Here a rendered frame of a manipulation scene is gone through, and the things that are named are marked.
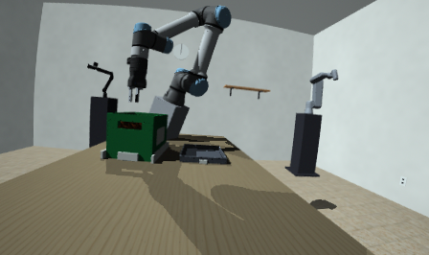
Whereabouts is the green plastic crate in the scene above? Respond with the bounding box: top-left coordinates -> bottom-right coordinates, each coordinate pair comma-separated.
106,112 -> 168,162

